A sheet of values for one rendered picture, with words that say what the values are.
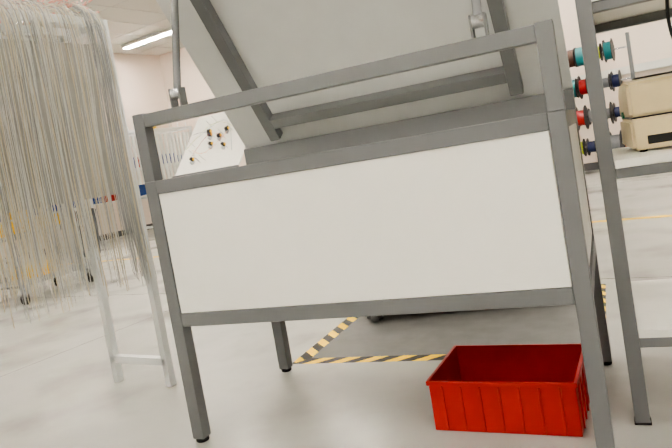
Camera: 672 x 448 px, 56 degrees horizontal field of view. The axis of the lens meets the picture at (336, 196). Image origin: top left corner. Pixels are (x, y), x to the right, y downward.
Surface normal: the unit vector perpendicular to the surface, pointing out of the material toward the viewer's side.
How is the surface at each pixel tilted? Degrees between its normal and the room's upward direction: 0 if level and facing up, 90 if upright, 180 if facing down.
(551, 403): 90
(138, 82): 90
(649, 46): 90
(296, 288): 90
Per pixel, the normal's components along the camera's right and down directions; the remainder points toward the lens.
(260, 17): -0.20, 0.70
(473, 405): -0.44, 0.13
